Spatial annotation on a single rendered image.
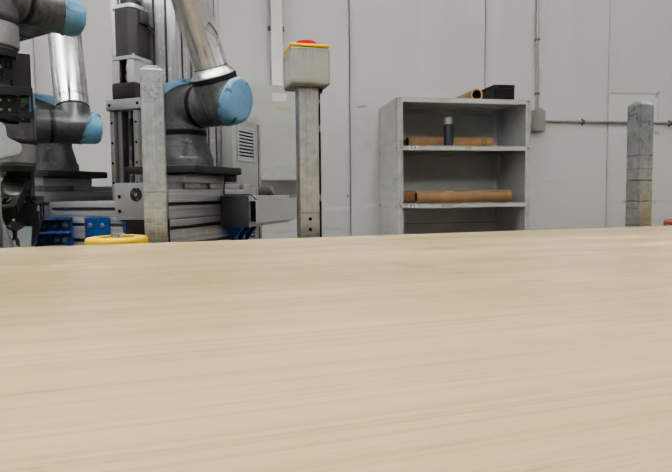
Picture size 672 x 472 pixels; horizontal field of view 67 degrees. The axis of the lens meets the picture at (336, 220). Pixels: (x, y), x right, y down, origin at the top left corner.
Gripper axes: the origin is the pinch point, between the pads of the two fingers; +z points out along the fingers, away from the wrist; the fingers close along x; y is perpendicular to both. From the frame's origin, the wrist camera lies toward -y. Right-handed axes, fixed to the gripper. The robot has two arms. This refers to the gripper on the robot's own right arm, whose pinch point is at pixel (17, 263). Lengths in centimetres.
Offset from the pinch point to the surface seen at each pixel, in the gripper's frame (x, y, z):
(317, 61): -56, -30, -37
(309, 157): -55, -28, -20
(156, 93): -30, -28, -30
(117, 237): -25.2, -42.2, -8.1
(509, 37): -257, 212, -126
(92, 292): -29, -81, -8
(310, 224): -55, -28, -8
